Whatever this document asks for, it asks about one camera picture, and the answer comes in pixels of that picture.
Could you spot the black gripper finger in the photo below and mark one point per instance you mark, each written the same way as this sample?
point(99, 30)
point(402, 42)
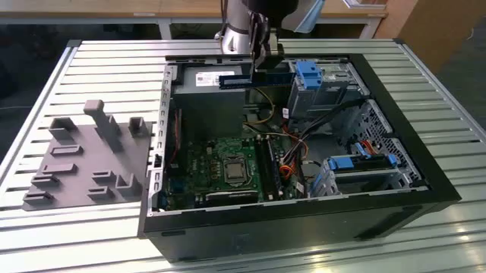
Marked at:
point(277, 51)
point(259, 42)

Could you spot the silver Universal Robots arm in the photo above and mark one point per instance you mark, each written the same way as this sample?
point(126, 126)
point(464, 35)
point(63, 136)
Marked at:
point(235, 28)

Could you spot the blue drive latch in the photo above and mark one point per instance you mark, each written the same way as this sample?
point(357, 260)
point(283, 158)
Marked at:
point(308, 75)

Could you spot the silver drive cage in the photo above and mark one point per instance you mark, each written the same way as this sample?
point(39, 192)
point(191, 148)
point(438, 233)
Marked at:
point(330, 96)

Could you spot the grey power supply unit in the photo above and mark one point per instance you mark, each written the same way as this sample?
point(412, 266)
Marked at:
point(205, 113)

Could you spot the green motherboard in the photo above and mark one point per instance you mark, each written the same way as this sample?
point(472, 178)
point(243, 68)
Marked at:
point(227, 145)

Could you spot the wooden cabinet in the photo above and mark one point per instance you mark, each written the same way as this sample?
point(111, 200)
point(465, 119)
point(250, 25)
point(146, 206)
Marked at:
point(437, 28)

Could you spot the round grey speaker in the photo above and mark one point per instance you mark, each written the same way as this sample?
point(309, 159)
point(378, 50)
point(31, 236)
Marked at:
point(313, 170)

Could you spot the hard disk in blue carrier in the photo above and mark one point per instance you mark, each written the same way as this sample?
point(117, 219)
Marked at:
point(342, 164)

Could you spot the silver CPU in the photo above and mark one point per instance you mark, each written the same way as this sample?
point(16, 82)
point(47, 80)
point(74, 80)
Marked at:
point(234, 172)

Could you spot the silver disk bay cage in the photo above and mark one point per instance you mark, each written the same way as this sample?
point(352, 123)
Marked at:
point(365, 174)

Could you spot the black graphics card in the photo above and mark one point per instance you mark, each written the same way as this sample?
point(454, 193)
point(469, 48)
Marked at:
point(231, 196)

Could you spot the grey parts rack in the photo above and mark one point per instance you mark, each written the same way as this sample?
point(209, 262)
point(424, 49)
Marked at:
point(87, 159)

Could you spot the black open PC case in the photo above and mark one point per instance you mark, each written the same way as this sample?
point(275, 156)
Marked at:
point(266, 233)

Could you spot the wooden desk white frame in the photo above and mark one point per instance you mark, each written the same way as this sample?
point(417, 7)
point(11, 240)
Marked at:
point(77, 7)

